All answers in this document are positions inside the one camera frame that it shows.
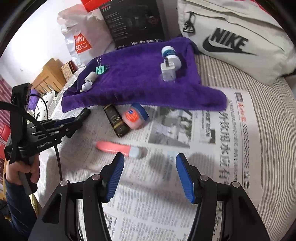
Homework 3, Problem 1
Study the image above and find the white power adapter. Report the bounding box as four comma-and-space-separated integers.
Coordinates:
161, 57, 176, 81

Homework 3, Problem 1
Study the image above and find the teal binder clip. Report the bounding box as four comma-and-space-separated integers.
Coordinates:
95, 58, 110, 75

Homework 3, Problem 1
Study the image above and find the white blue bottle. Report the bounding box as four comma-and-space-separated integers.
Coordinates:
161, 46, 182, 71

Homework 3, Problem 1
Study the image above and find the white tape roll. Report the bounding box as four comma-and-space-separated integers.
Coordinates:
84, 71, 98, 85

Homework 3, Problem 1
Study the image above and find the newspaper sheet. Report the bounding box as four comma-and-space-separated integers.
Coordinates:
37, 87, 262, 240

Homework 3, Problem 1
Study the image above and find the grey Nike waist bag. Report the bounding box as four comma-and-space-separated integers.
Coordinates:
177, 1, 295, 84

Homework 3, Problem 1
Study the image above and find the dark blue sleeve forearm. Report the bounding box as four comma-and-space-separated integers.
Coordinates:
1, 181, 37, 240

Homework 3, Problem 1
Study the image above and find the pink white tube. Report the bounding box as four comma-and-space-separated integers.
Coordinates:
96, 141, 142, 159

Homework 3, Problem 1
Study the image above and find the small white USB plug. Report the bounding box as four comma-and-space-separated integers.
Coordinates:
80, 82, 92, 93

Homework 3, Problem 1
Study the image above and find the black gold tube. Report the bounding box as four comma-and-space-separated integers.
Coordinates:
103, 104, 130, 138

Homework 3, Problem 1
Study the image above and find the person left hand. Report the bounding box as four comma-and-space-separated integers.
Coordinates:
6, 154, 40, 185

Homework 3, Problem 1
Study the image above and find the black headset box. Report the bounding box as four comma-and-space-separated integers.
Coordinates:
99, 0, 165, 49

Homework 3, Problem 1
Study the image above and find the pink Vaseline jar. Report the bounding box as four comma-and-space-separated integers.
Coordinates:
122, 103, 149, 130

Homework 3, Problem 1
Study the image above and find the black cable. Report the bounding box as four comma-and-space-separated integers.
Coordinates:
0, 93, 64, 183

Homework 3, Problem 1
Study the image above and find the black Horizon tube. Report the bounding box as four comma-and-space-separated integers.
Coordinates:
75, 108, 91, 123

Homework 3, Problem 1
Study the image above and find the striped mattress cover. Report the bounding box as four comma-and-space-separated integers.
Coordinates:
194, 54, 296, 241

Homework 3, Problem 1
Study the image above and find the purple towel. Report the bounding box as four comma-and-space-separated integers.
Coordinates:
61, 37, 227, 113

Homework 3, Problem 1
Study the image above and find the white Miniso plastic bag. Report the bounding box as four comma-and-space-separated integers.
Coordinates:
57, 4, 115, 67

